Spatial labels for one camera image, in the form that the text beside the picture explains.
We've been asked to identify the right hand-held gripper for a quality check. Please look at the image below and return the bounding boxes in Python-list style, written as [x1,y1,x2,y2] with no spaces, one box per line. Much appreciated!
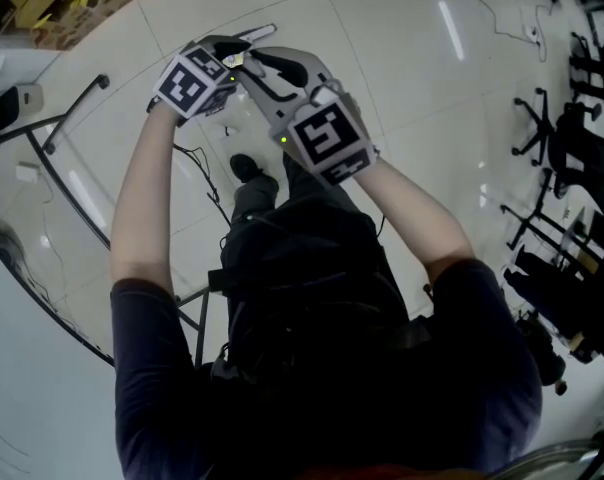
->
[235,46,382,188]

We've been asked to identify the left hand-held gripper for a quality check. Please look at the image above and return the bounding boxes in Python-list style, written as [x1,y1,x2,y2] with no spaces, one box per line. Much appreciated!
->
[151,34,254,128]

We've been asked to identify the white broom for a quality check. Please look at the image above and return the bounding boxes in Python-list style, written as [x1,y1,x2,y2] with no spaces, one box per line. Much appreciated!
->
[221,22,279,68]

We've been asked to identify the person's left forearm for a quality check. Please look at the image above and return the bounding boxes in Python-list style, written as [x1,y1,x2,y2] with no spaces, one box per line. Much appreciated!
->
[109,106,184,299]

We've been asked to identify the person's right forearm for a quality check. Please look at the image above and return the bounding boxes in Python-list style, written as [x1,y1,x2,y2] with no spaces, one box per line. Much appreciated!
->
[350,156,478,282]

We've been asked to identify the person's left black shoe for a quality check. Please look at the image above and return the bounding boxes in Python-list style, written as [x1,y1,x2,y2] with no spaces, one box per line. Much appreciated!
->
[229,153,263,184]

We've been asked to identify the person's right leg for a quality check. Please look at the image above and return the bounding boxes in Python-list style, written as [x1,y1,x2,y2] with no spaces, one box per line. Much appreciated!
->
[281,152,363,219]

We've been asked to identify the person's leg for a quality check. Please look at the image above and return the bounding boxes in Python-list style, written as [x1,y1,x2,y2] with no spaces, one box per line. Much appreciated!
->
[230,175,281,229]
[281,152,363,219]

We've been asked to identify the person's left leg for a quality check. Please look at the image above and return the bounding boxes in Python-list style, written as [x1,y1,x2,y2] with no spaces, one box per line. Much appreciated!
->
[230,175,281,229]

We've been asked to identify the white floor appliance dark opening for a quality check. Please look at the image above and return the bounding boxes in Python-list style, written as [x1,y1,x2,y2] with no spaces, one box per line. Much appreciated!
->
[0,83,44,135]

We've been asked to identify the white cabinet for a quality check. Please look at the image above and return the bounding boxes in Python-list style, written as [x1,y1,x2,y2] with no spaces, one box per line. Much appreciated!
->
[0,35,66,97]

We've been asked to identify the white power adapter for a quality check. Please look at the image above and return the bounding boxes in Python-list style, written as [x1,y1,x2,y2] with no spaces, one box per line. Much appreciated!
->
[15,161,42,185]

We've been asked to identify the black office chair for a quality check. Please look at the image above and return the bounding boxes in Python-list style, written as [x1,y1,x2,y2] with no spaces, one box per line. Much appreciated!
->
[510,86,604,200]

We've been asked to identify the person's dark shirt torso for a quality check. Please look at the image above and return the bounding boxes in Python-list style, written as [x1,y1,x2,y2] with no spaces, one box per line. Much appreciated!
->
[109,207,546,480]

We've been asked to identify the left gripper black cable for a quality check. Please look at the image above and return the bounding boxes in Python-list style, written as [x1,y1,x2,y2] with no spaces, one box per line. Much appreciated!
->
[172,142,233,228]

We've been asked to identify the grey table with black frame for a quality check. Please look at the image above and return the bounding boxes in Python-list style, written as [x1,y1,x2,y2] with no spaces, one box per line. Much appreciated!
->
[0,72,214,480]

